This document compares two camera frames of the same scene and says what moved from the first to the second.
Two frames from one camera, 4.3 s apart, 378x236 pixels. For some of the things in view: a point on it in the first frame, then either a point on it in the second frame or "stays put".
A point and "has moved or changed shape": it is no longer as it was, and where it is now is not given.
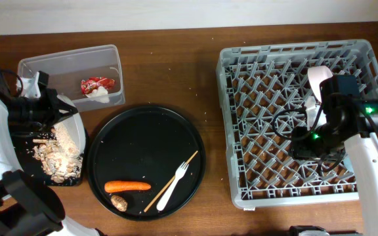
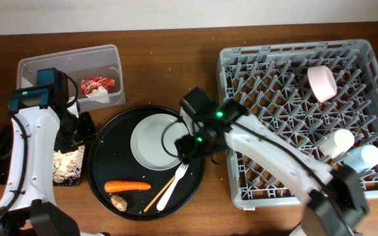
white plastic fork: [180, 172] stays put
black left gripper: [55, 107] → [90, 132]
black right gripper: [298, 148] → [187, 150]
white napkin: [100, 94] stays put
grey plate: [75, 123] has moved or changed shape
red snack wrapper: [90, 84] stays put
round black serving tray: [146, 162] stays put
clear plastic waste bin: [91, 77] stays put
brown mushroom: [119, 203] stays put
